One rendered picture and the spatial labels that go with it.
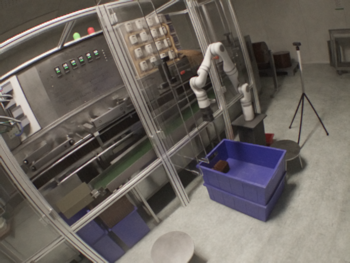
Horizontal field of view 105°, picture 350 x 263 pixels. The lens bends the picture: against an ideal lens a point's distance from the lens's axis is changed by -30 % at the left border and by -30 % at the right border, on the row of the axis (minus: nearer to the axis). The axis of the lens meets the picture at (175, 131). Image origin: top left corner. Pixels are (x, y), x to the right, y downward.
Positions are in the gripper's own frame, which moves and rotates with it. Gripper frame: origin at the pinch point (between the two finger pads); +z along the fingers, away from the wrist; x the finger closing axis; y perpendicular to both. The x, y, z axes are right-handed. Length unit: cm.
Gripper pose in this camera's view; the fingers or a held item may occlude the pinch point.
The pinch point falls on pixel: (213, 126)
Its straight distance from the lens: 138.8
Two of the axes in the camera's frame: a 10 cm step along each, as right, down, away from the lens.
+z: 3.3, 8.5, 4.1
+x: 5.6, 1.8, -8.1
